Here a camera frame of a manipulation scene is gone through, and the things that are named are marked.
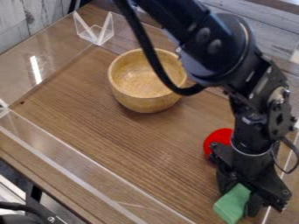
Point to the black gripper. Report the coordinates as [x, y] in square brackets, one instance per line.
[254, 171]

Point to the green foam block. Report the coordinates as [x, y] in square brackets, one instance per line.
[230, 207]

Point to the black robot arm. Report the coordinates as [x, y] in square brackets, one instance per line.
[221, 57]

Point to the wooden brown bowl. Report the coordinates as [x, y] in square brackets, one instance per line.
[135, 85]

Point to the red plush strawberry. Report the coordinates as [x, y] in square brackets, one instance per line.
[218, 136]

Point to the black metal table frame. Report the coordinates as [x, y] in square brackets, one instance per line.
[22, 208]

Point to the clear acrylic enclosure wall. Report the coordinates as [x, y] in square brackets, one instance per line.
[97, 194]

